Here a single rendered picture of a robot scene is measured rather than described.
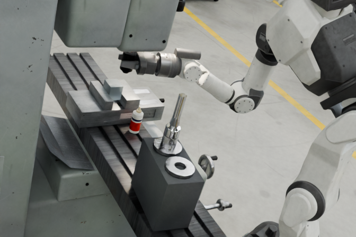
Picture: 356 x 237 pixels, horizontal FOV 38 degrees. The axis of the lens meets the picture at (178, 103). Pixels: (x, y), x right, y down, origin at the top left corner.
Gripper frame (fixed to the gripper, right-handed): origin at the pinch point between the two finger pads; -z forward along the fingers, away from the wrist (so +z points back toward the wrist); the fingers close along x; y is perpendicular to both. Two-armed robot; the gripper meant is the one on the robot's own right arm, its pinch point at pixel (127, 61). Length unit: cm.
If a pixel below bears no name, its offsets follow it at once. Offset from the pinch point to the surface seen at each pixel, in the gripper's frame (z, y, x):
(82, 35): -20.2, -15.7, 17.9
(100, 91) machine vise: -6.3, 16.2, -4.5
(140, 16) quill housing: -2.4, -21.6, 11.1
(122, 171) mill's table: -1.2, 27.2, 28.2
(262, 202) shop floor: 127, 123, -62
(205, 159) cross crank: 51, 54, -16
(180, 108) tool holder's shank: 7.3, -7.0, 40.6
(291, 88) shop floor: 227, 122, -224
